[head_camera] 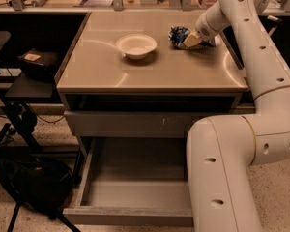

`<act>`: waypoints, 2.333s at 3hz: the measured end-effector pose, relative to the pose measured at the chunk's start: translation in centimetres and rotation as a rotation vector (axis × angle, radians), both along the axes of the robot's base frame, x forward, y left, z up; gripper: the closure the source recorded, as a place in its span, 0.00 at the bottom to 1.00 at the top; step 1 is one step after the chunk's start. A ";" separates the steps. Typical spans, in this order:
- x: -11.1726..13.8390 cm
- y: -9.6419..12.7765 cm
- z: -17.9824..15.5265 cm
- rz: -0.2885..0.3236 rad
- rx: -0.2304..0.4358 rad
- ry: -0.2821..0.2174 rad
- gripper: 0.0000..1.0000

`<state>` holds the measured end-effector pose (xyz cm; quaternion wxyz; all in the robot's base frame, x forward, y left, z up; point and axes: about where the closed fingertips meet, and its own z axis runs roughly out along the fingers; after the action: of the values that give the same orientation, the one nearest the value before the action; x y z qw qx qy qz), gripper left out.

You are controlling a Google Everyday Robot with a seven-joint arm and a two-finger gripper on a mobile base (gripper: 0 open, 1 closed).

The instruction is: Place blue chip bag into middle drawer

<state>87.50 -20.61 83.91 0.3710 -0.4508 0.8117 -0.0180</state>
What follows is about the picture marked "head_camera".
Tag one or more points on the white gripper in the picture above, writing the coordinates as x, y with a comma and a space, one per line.
204, 29

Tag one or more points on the blue chip bag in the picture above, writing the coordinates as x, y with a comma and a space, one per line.
177, 35

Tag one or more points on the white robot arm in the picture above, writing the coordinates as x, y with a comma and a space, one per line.
221, 148

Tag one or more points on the grey drawer cabinet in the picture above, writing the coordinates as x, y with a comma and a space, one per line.
98, 77

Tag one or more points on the closed grey upper drawer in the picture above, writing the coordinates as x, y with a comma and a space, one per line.
130, 124

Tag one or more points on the open grey lower drawer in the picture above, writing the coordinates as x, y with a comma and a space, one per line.
134, 181

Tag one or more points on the white paper bowl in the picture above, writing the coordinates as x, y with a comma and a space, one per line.
136, 46

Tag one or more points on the black box with label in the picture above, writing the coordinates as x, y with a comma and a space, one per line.
39, 65

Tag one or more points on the black side shelf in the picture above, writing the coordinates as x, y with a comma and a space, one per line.
25, 87

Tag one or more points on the black backpack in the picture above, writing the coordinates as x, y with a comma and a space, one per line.
43, 183

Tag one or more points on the white rod with handle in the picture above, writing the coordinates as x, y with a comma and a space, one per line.
276, 23

